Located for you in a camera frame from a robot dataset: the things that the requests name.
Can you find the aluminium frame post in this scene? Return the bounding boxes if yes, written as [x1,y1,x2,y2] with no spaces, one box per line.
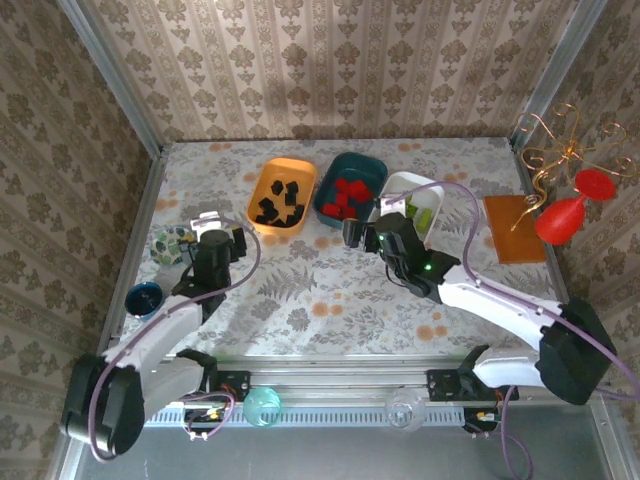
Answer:
[55,0,164,157]
[509,0,611,151]

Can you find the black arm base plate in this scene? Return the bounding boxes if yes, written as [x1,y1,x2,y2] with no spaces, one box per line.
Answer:
[425,368,464,401]
[215,369,252,401]

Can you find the dark blue bowl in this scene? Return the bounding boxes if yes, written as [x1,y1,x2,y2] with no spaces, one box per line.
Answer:
[124,281,165,321]

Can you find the clear glass globe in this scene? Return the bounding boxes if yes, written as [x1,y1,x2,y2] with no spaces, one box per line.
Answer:
[384,388,428,431]

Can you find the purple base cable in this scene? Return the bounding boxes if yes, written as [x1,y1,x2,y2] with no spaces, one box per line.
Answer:
[472,384,535,479]
[182,391,235,442]

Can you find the teal glass globe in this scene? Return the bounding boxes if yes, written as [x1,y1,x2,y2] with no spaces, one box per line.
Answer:
[242,385,283,429]

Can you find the wooden board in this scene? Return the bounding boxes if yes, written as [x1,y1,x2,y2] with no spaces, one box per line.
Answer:
[482,193,549,265]

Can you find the grey metal panel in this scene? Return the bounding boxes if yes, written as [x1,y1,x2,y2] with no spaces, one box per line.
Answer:
[74,402,619,480]

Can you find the gold wire ornament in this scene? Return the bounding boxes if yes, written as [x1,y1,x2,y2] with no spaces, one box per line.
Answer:
[509,102,639,232]

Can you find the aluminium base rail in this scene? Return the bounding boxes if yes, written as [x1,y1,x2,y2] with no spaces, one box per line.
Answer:
[144,357,609,401]

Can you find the green patterned bowl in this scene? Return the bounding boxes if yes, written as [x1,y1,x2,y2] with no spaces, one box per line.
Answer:
[149,225,196,267]

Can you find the floral tablecloth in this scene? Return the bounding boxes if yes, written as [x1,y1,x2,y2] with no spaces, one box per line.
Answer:
[117,137,576,359]

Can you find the orange plastic container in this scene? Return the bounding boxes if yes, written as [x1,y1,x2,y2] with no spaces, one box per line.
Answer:
[247,156,319,236]

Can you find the teal plastic container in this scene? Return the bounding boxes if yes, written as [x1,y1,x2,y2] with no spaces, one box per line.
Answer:
[313,151,390,232]

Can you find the aluminium table edge beam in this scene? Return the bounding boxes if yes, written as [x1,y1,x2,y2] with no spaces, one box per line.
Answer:
[508,137,621,401]
[52,152,167,480]

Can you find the slotted cable duct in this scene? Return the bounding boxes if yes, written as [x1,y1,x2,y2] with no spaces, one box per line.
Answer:
[107,402,501,429]

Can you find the red hourglass vase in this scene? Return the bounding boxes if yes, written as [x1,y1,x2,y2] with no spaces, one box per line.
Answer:
[533,168,617,246]

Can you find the black electronics box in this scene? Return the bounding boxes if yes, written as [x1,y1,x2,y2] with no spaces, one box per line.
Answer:
[183,407,226,426]
[464,407,501,431]

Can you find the white plastic container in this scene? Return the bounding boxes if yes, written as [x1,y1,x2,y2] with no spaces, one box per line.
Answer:
[367,170,446,246]

